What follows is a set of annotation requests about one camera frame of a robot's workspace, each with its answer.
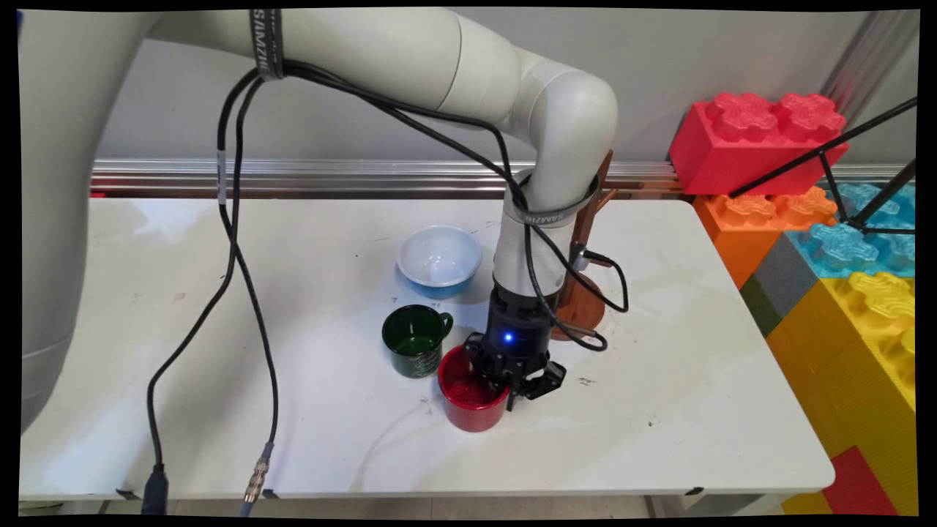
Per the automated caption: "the slanted aluminium profile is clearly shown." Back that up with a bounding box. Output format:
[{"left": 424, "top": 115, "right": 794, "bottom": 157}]
[{"left": 820, "top": 11, "right": 917, "bottom": 132}]

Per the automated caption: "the blue and white bowl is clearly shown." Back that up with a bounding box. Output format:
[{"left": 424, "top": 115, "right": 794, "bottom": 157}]
[{"left": 396, "top": 225, "right": 483, "bottom": 299}]

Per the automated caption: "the aluminium wall rail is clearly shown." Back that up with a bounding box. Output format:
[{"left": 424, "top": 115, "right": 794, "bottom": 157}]
[{"left": 89, "top": 157, "right": 685, "bottom": 200}]

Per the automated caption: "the black cable with metal connector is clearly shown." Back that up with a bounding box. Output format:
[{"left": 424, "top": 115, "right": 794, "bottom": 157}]
[{"left": 217, "top": 62, "right": 630, "bottom": 517}]

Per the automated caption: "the dark green enamel mug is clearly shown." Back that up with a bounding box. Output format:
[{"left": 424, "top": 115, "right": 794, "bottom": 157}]
[{"left": 382, "top": 304, "right": 455, "bottom": 379}]

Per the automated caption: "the brown wooden mug tree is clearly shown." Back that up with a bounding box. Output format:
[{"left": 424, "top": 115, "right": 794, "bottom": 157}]
[{"left": 549, "top": 150, "right": 620, "bottom": 343}]

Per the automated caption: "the large red toy brick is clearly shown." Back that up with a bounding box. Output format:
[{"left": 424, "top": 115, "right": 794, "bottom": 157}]
[{"left": 668, "top": 92, "right": 850, "bottom": 197}]

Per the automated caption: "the black cable with thick plug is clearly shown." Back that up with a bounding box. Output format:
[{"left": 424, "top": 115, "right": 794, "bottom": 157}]
[{"left": 141, "top": 62, "right": 610, "bottom": 515}]

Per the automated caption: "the red speckled enamel mug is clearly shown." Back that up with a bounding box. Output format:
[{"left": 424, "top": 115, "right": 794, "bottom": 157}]
[{"left": 438, "top": 344, "right": 511, "bottom": 433}]

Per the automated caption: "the large light blue toy brick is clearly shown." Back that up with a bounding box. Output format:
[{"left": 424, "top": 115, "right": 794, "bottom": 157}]
[{"left": 754, "top": 183, "right": 916, "bottom": 319}]

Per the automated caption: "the large yellow toy brick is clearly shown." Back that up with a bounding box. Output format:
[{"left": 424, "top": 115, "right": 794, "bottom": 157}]
[{"left": 765, "top": 272, "right": 917, "bottom": 515}]

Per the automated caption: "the grey strap on wrist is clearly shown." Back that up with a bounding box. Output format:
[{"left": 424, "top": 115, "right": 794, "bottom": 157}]
[{"left": 504, "top": 172, "right": 600, "bottom": 228}]

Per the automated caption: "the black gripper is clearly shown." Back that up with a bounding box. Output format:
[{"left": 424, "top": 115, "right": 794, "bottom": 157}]
[{"left": 465, "top": 287, "right": 567, "bottom": 412}]

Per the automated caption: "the grey strap on upper arm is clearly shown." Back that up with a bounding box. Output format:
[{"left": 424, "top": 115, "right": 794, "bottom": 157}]
[{"left": 250, "top": 9, "right": 285, "bottom": 81}]

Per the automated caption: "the small red toy brick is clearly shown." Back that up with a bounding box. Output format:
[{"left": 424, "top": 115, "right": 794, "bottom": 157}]
[{"left": 821, "top": 445, "right": 900, "bottom": 517}]

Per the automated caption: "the black tripod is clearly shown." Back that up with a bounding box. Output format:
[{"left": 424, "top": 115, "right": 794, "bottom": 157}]
[{"left": 728, "top": 97, "right": 917, "bottom": 236}]

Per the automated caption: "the large orange toy brick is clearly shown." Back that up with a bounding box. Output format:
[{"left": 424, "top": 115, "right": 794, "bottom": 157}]
[{"left": 693, "top": 187, "right": 839, "bottom": 290}]

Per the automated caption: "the dark green toy brick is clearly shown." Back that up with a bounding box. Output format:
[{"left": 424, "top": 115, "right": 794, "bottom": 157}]
[{"left": 739, "top": 274, "right": 784, "bottom": 337}]

